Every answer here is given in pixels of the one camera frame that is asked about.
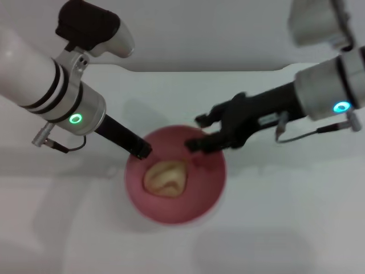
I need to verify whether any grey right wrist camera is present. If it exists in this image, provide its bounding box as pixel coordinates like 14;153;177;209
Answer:
287;0;355;49

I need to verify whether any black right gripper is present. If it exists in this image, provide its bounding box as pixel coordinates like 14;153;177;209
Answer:
185;81;309;155

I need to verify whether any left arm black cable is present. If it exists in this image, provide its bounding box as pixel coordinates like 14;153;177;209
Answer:
30;123;88;154

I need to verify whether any pink plastic bowl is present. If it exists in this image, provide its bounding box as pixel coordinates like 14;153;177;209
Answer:
124;124;227;225

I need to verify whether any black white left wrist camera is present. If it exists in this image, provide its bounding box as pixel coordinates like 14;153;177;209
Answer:
54;0;136;59

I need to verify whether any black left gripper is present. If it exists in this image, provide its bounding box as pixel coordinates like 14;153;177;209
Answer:
94;114;153;160

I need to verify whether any beige egg yolk pastry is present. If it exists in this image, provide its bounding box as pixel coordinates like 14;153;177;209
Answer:
142;160;190;199

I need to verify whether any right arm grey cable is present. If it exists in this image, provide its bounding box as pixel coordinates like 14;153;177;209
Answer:
274;111;363;144

